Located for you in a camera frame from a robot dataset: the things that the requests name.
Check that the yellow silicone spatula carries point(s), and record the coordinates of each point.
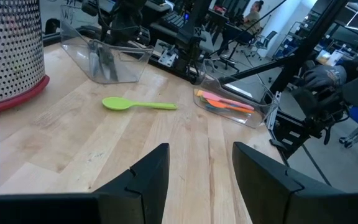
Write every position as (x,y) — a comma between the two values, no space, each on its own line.
(199,92)

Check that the black backlit keyboard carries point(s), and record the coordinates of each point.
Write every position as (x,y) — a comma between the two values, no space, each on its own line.
(172,20)

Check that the blue silicone spatula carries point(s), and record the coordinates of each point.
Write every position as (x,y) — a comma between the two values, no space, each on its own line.
(214,109)

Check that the person's hand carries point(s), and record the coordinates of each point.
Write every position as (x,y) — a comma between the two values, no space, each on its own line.
(325,77)

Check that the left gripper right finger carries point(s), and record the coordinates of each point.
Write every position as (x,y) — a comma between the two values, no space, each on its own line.
(266,186)

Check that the black mechanical device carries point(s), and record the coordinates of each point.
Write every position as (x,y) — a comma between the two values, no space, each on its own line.
(315,109)

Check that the lime green silicone spoon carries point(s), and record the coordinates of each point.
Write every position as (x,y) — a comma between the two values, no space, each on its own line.
(120,103)

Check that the silver frame bracket plate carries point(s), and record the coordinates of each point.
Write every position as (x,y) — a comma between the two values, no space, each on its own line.
(273,112)
(167,58)

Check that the clear plastic storage bin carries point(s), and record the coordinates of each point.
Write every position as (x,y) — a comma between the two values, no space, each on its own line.
(256,119)
(129,68)

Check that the pink silicone spatula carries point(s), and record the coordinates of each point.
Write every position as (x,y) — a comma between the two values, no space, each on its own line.
(222,98)

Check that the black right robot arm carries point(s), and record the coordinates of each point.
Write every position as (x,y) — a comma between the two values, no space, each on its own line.
(191,31)

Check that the person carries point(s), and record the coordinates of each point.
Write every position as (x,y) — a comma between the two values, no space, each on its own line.
(250,18)

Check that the black office chair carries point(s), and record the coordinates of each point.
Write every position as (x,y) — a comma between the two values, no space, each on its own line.
(266,42)

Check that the grey office chair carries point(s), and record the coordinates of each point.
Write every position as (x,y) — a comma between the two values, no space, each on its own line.
(208,43)

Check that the shelf rack with blue bins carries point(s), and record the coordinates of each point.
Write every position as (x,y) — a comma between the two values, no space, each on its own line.
(291,43)

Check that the red steel box grater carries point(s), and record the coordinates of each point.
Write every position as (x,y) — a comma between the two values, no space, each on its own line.
(14,56)

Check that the black plastic frame clip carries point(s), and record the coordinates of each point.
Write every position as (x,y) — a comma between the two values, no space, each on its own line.
(278,144)

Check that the grey computer workstation cart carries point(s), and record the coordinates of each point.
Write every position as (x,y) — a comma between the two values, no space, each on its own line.
(157,28)

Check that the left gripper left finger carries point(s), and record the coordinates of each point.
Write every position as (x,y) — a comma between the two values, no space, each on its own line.
(151,180)

